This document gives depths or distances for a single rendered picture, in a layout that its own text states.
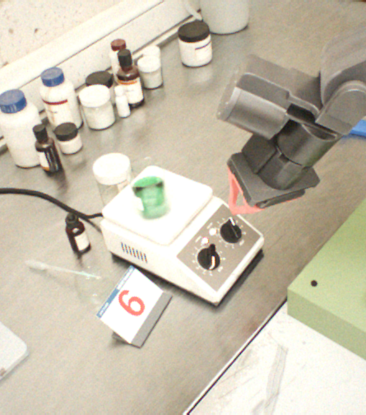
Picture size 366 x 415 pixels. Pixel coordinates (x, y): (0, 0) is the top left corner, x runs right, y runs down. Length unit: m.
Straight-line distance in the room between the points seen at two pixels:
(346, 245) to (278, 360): 0.17
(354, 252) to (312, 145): 0.22
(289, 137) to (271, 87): 0.07
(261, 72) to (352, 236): 0.31
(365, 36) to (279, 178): 0.18
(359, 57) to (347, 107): 0.05
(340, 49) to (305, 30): 0.80
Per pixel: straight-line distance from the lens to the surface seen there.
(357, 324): 0.73
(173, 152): 1.05
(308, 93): 0.60
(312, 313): 0.76
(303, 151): 0.63
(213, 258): 0.78
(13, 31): 1.19
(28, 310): 0.87
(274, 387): 0.74
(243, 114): 0.60
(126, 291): 0.81
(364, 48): 0.58
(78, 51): 1.23
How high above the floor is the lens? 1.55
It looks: 43 degrees down
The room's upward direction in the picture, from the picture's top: 9 degrees counter-clockwise
